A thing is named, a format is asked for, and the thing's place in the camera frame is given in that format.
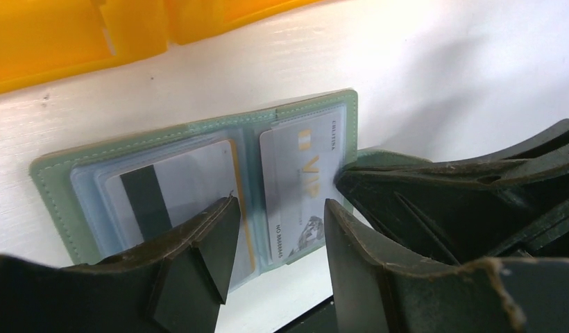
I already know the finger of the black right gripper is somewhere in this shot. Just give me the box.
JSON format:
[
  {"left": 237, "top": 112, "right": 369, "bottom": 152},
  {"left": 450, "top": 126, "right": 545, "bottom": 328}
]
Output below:
[{"left": 336, "top": 119, "right": 569, "bottom": 264}]

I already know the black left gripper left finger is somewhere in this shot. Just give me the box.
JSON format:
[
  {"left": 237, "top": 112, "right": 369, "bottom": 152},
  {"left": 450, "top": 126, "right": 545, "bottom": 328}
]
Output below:
[{"left": 0, "top": 196, "right": 241, "bottom": 332}]

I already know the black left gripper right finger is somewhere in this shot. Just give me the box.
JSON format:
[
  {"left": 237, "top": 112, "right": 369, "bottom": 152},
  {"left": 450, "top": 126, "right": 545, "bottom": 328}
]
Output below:
[{"left": 324, "top": 199, "right": 569, "bottom": 332}]

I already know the green card holder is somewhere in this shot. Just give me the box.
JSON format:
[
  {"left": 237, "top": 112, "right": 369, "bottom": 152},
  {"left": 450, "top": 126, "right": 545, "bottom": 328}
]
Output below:
[{"left": 28, "top": 88, "right": 432, "bottom": 293}]

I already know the silver VIP card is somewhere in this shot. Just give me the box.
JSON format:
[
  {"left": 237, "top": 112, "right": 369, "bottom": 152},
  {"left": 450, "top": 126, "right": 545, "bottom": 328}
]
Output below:
[{"left": 259, "top": 105, "right": 346, "bottom": 264}]

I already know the yellow three-compartment bin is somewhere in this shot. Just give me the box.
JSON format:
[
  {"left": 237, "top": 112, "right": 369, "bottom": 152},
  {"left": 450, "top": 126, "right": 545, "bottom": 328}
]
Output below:
[{"left": 0, "top": 0, "right": 306, "bottom": 94}]

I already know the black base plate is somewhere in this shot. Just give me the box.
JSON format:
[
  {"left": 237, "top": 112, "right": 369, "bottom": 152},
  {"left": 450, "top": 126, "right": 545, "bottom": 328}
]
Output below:
[{"left": 275, "top": 296, "right": 339, "bottom": 333}]

